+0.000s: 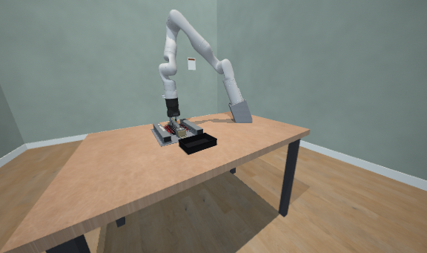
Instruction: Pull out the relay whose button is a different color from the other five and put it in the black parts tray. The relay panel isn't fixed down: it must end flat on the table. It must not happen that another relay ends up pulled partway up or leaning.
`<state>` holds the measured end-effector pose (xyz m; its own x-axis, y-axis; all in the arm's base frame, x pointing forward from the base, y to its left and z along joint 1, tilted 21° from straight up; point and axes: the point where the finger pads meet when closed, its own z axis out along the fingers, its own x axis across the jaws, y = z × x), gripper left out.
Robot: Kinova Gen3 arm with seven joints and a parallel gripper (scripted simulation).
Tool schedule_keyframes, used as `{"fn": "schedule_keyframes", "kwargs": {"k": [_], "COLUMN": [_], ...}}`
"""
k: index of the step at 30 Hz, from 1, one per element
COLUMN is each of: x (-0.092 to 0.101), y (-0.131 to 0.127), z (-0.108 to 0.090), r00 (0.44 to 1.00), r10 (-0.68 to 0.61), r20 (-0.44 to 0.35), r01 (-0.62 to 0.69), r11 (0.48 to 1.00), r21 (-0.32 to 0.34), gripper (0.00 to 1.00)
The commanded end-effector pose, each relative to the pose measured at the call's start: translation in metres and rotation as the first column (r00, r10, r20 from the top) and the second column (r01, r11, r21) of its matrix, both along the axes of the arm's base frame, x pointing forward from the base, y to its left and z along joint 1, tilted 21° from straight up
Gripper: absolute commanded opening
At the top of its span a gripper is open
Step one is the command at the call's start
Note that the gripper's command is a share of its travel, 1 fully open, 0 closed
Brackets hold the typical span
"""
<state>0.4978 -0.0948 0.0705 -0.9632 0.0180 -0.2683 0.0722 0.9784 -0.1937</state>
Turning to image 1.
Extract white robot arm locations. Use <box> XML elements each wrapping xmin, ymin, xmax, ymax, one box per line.
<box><xmin>159</xmin><ymin>10</ymin><xmax>242</xmax><ymax>104</ymax></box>

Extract grey relay panel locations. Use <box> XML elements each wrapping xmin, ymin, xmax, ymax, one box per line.
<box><xmin>151</xmin><ymin>119</ymin><xmax>203</xmax><ymax>146</ymax></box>

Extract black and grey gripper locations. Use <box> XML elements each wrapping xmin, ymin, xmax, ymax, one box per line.
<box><xmin>162</xmin><ymin>90</ymin><xmax>180</xmax><ymax>125</ymax></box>

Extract black parts tray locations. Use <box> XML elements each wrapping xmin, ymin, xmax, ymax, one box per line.
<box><xmin>178</xmin><ymin>133</ymin><xmax>216</xmax><ymax>155</ymax></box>

